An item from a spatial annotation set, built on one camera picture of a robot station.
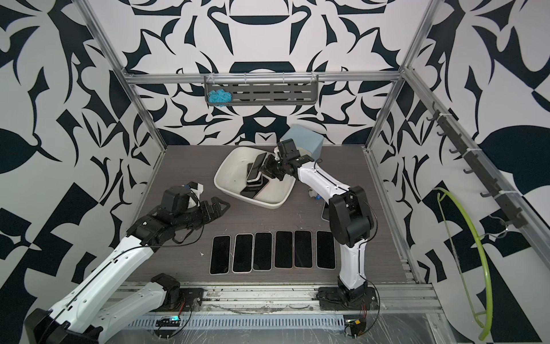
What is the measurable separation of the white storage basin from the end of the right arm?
14cm

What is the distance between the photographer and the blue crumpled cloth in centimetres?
92

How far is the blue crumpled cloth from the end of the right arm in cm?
32

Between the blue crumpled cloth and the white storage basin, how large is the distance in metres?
0.26

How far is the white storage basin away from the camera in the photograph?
94 centimetres

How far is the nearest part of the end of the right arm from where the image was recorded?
27.5 inches
